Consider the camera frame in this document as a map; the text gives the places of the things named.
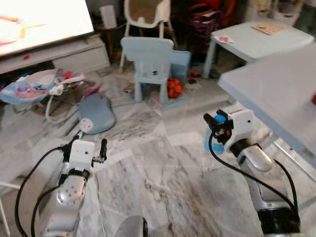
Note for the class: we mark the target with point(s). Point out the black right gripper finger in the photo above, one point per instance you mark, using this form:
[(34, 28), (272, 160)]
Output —
[(208, 121), (222, 113)]

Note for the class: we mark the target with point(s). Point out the light blue children's chair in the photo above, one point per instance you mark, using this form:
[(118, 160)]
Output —
[(148, 59)]

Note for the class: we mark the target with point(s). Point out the colourful baby bouncer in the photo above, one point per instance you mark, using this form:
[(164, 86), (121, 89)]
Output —
[(29, 86)]

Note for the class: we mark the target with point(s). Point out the blue grey plastic baby seat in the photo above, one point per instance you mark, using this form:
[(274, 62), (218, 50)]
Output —
[(98, 111)]

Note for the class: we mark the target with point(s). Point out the small light blue children's table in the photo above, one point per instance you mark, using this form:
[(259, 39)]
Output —
[(256, 42)]

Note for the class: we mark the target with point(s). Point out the clear bottle with blue cap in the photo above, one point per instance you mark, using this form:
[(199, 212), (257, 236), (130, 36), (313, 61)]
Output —
[(211, 143)]

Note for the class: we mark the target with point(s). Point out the grey robot left leg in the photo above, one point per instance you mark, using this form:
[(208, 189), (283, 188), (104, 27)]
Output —
[(131, 227)]

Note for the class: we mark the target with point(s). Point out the pink white card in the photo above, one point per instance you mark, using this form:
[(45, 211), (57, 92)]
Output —
[(224, 39)]

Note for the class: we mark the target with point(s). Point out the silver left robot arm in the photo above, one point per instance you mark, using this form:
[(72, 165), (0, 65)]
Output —
[(69, 192)]

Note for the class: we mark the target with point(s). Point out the white television stand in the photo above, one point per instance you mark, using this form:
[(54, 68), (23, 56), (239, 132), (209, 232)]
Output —
[(74, 57)]

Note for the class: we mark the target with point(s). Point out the white cylinder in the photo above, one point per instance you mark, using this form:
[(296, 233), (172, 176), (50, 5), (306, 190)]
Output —
[(107, 16)]

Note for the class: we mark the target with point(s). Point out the orange toy ball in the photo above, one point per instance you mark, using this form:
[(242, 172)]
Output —
[(174, 88)]

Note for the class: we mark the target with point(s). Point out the light blue plastic box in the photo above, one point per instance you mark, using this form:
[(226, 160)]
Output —
[(181, 64)]

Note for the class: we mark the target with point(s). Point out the white baby high chair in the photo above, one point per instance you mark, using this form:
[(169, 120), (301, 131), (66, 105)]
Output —
[(148, 12)]

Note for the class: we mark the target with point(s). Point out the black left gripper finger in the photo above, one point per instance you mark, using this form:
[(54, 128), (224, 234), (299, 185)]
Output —
[(77, 138), (103, 148)]

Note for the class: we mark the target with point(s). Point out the bright television screen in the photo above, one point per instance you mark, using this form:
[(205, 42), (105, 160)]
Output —
[(39, 22)]

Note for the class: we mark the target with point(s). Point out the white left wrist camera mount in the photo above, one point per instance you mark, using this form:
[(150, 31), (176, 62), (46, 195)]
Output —
[(81, 153)]

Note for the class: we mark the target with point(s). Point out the dark round side table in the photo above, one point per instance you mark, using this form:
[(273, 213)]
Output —
[(108, 42)]

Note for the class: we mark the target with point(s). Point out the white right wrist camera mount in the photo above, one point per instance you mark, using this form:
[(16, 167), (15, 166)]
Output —
[(242, 123)]

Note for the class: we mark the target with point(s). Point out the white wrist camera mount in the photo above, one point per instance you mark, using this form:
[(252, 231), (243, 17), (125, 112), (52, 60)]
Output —
[(81, 153), (242, 123)]

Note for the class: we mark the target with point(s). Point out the wooden puzzle board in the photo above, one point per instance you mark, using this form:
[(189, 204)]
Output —
[(269, 28)]

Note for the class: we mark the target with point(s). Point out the large light blue table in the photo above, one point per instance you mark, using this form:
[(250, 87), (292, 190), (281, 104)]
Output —
[(276, 89)]

